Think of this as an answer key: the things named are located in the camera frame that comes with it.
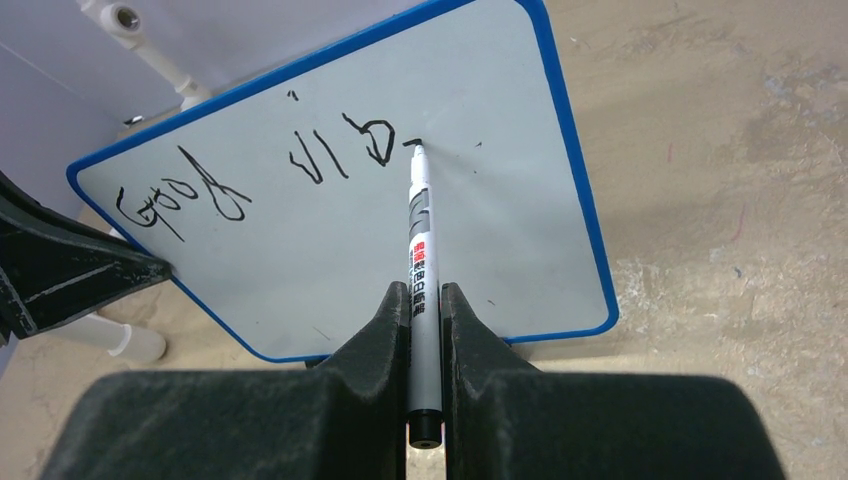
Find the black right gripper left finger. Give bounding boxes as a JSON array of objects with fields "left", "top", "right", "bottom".
[{"left": 42, "top": 282, "right": 409, "bottom": 479}]

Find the blue framed whiteboard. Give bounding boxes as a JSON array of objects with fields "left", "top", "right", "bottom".
[{"left": 67, "top": 1, "right": 618, "bottom": 362}]

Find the white PVC pipe frame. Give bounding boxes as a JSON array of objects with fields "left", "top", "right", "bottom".
[{"left": 46, "top": 0, "right": 213, "bottom": 365}]

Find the white marker pen black cap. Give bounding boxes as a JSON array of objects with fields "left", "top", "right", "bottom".
[{"left": 406, "top": 139, "right": 443, "bottom": 450}]

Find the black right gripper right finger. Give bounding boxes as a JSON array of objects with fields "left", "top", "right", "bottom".
[{"left": 441, "top": 283, "right": 785, "bottom": 479}]

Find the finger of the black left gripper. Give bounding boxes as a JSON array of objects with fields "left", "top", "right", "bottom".
[{"left": 1, "top": 175, "right": 173, "bottom": 345}]

